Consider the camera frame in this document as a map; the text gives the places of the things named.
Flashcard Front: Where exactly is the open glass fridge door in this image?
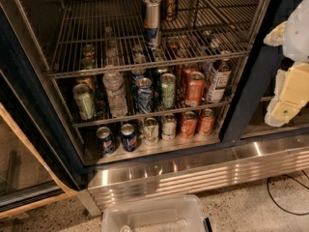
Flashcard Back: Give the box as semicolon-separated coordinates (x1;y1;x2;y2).
0;11;78;219

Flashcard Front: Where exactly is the clear plastic water bottle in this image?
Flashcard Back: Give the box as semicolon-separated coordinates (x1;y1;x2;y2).
102;72;127;117

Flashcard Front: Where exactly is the orange can middle shelf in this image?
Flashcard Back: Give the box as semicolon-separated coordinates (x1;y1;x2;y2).
184;72;205;107

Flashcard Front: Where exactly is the middle wire fridge shelf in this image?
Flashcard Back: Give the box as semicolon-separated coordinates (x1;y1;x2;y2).
50;52;244;129

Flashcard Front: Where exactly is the wire fridge shelf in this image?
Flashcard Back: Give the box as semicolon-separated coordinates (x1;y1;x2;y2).
50;0;260;79
50;52;244;129

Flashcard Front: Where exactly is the gold can behind green can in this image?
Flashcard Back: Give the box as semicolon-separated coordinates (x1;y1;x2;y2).
76;75;97;92

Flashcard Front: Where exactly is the blue pepsi can left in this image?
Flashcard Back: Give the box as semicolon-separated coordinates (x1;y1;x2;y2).
96;127;116;155

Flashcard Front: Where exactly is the blue silver can middle shelf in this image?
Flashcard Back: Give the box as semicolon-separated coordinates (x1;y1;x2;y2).
136;77;153;113

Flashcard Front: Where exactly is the orange can behind middle shelf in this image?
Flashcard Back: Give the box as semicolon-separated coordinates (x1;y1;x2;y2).
182;63;199;90

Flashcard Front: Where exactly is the green can shelf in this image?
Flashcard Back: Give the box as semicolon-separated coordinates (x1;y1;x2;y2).
160;73;176;108
72;83;96;120

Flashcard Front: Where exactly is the black cable on floor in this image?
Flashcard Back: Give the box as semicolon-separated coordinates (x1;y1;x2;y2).
266;169;309;217

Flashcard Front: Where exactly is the stainless steel fridge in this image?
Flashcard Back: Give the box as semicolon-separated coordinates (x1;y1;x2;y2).
0;0;309;217

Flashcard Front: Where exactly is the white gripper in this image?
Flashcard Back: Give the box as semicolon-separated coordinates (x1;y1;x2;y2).
264;0;309;127

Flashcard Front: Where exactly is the blue pepsi can right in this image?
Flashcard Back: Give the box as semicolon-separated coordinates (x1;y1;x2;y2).
121;124;137;152

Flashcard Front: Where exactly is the tall silver blue energy can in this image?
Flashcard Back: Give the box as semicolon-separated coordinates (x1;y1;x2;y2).
142;0;161;48

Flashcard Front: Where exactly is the blue pepsi can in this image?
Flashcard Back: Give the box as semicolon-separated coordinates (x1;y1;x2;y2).
96;127;116;155
121;124;137;152

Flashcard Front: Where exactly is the white label glass bottle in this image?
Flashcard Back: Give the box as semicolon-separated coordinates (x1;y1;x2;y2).
206;59;231;103

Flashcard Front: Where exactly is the white green can bottom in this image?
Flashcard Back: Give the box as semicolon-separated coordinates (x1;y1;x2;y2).
161;113;177;140

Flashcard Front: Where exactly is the orange brown can top shelf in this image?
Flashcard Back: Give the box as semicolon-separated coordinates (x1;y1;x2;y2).
162;0;179;21

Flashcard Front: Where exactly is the orange can bottom right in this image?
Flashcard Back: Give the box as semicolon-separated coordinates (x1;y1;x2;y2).
197;108;215;135

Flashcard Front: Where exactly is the top wire fridge shelf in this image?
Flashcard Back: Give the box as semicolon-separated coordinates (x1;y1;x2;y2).
50;0;260;79

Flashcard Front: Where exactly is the clear plastic bin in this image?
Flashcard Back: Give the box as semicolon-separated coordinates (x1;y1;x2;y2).
101;195;207;232

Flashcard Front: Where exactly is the orange can bottom left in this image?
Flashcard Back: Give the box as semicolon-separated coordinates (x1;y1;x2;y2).
181;111;197;139

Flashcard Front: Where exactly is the silver green can bottom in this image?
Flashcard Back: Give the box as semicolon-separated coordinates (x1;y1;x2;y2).
143;117;158;146

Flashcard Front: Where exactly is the green can left middle shelf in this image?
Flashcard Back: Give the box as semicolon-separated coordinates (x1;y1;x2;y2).
72;83;96;120

